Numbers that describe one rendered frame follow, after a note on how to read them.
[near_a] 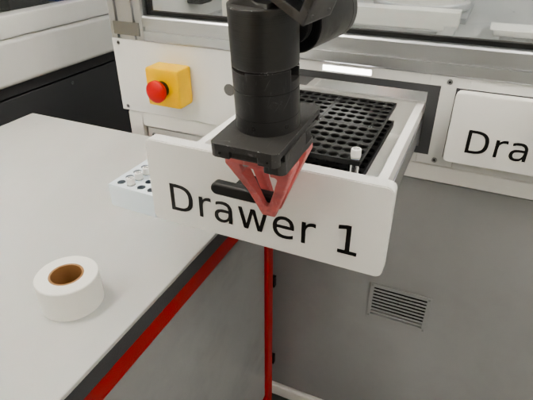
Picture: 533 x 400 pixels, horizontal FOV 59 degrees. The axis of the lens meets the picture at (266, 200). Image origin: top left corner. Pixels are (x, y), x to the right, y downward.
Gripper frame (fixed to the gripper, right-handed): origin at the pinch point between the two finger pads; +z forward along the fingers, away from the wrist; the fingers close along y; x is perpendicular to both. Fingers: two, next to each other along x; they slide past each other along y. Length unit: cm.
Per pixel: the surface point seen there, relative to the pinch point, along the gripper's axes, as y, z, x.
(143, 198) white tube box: 8.5, 11.6, 25.3
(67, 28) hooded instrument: 56, 4, 84
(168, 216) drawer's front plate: 2.0, 7.4, 15.5
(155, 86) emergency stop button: 28.6, 3.2, 36.1
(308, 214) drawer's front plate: 2.8, 2.4, -2.9
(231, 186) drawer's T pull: -0.4, -1.4, 4.2
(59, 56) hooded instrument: 51, 10, 84
